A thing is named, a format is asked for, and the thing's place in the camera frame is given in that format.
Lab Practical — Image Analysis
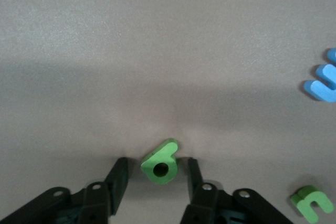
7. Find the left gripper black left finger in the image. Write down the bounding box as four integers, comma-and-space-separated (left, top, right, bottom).
0, 157, 129, 224

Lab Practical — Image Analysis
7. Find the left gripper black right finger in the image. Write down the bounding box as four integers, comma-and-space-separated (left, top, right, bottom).
180, 157, 293, 224

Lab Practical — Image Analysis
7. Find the green letter q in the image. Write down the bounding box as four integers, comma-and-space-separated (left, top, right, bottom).
141, 137, 180, 185

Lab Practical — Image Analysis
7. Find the green letter n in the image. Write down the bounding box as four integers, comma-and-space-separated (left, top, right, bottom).
290, 185, 334, 223

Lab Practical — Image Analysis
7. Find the blue letter m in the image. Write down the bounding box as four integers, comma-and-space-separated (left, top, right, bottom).
303, 48, 336, 103

